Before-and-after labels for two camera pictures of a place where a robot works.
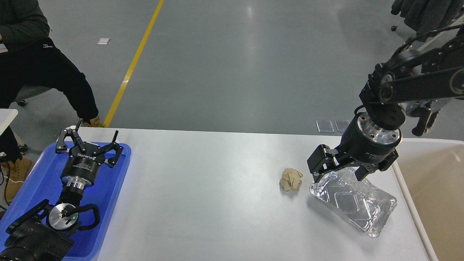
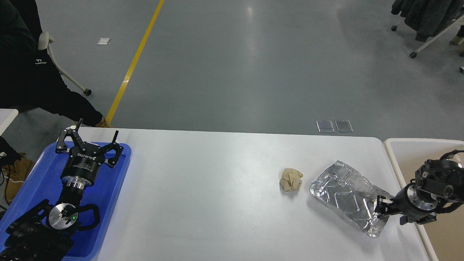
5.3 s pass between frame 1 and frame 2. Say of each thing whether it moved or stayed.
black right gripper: moved
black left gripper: stayed
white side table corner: stayed
